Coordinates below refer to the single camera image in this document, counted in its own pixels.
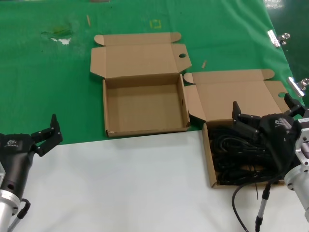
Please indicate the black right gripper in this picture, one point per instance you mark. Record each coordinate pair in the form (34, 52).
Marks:
(280, 137)

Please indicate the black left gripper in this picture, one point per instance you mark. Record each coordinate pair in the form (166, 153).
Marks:
(14, 159)

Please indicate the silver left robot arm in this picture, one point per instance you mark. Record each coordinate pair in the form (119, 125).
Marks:
(6, 209)

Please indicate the cardboard box with round hole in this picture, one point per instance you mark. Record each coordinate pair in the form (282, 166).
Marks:
(144, 108)

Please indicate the silver binder clip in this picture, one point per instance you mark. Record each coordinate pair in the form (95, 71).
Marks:
(274, 38)
(294, 85)

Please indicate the green table cloth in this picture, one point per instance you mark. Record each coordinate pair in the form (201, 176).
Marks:
(36, 84)

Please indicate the small wooden stick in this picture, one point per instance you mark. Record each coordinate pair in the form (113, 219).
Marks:
(204, 64)
(88, 20)

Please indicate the grey flat strip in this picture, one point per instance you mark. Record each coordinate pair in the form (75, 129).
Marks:
(100, 1)

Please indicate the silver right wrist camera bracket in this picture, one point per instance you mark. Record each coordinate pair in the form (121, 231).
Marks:
(304, 145)

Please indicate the grey left wrist camera bracket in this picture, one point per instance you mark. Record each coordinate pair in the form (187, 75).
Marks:
(1, 174)

